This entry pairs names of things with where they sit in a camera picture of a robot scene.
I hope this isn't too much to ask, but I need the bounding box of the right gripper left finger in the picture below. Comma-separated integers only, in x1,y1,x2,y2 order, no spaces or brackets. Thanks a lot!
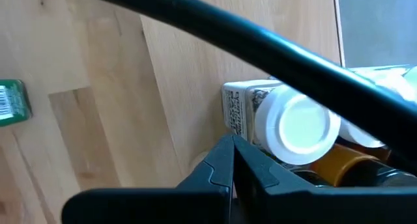
61,133,236,224

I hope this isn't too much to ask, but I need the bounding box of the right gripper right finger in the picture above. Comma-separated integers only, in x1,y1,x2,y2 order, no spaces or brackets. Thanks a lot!
233,134,417,224

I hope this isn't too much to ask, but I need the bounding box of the green-lid glass spice jar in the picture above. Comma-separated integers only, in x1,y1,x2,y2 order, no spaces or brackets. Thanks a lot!
0,79,33,128

